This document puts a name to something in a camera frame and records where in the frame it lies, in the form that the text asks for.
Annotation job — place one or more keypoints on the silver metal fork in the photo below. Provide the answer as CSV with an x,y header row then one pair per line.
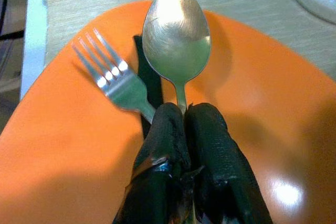
x,y
115,79

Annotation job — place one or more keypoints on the orange round plate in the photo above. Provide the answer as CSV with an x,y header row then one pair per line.
x,y
78,140

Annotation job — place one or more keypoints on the silver metal spoon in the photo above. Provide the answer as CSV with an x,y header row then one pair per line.
x,y
176,35

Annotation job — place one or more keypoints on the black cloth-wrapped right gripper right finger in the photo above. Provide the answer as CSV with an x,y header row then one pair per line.
x,y
210,142

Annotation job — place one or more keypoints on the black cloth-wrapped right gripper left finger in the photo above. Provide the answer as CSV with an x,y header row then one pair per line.
x,y
160,140

